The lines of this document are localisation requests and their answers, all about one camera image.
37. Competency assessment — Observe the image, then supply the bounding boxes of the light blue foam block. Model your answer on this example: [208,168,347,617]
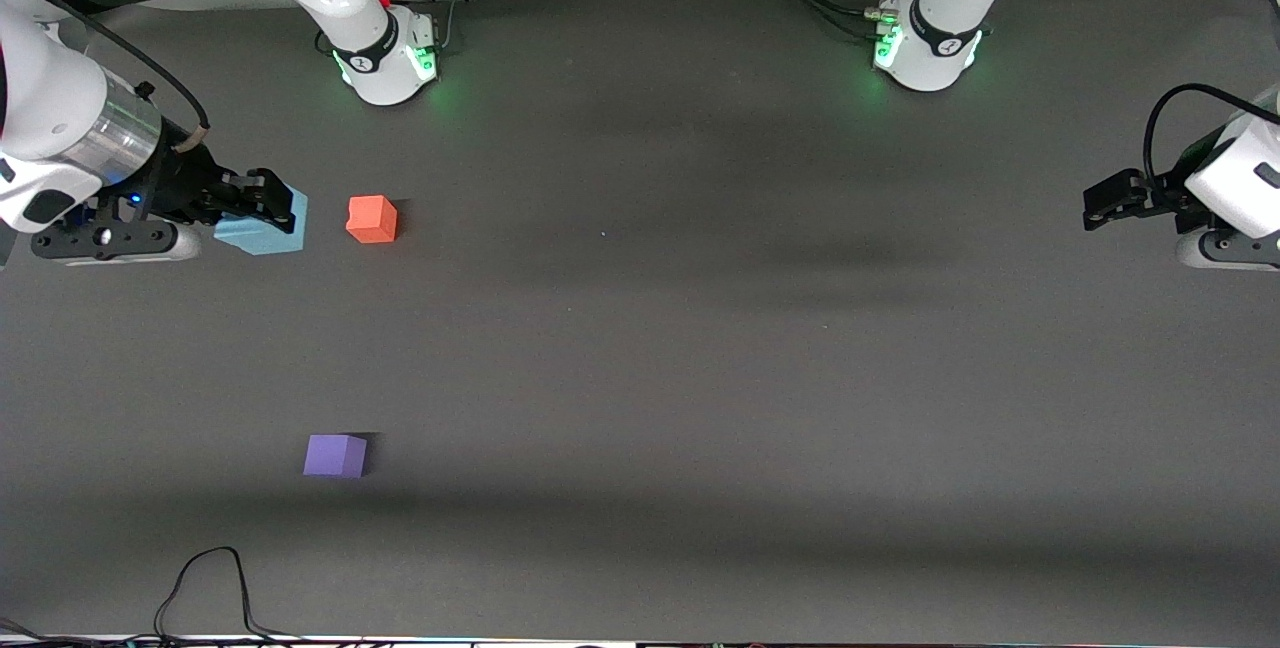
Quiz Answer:
[213,186,309,257]

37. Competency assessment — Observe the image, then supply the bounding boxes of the black looped cable on table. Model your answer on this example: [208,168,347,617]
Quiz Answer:
[153,546,301,644]

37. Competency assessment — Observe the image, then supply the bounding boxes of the purple foam block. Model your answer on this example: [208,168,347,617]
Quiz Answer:
[303,434,369,479]

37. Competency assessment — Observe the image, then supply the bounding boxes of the orange foam block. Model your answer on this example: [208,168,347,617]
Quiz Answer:
[345,195,399,245]

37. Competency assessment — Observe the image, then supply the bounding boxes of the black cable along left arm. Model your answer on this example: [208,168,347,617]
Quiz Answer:
[1143,83,1280,191]

